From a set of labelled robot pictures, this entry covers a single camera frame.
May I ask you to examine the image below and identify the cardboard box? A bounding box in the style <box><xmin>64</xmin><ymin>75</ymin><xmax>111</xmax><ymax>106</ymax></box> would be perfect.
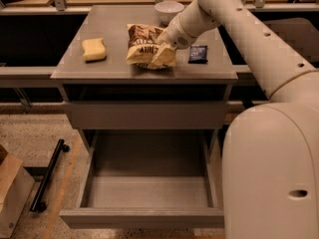
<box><xmin>0</xmin><ymin>145</ymin><xmax>34</xmax><ymax>239</ymax></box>

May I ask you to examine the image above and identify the grey drawer cabinet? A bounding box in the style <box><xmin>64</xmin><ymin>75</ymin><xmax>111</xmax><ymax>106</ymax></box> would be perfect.
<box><xmin>52</xmin><ymin>6</ymin><xmax>237</xmax><ymax>154</ymax></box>

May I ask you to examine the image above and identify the dark blue snack packet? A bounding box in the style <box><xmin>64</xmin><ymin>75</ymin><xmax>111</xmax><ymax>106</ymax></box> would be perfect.
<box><xmin>188</xmin><ymin>45</ymin><xmax>207</xmax><ymax>64</ymax></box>

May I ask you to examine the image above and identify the brown chip bag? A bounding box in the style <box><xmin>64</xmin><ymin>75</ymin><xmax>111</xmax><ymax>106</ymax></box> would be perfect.
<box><xmin>126</xmin><ymin>24</ymin><xmax>165</xmax><ymax>70</ymax></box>

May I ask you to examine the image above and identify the black wheeled bar stand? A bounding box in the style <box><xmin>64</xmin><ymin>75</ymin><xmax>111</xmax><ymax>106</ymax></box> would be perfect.
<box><xmin>27</xmin><ymin>139</ymin><xmax>70</xmax><ymax>212</ymax></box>

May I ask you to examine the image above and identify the open grey drawer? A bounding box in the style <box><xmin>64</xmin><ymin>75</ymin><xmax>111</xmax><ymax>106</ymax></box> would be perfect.
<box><xmin>60</xmin><ymin>130</ymin><xmax>224</xmax><ymax>229</ymax></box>

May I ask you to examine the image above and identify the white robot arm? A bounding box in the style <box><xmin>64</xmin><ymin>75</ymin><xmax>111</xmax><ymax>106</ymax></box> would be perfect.
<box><xmin>158</xmin><ymin>0</ymin><xmax>319</xmax><ymax>239</ymax></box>

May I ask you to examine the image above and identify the white ceramic bowl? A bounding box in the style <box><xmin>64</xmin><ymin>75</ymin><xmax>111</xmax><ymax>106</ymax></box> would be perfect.
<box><xmin>155</xmin><ymin>1</ymin><xmax>184</xmax><ymax>25</ymax></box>

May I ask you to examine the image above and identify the yellow sponge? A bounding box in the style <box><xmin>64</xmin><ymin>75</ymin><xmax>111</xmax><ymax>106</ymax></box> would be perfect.
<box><xmin>82</xmin><ymin>38</ymin><xmax>107</xmax><ymax>62</ymax></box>

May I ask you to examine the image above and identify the closed grey top drawer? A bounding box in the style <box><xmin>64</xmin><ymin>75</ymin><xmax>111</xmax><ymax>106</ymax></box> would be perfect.
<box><xmin>63</xmin><ymin>102</ymin><xmax>227</xmax><ymax>129</ymax></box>

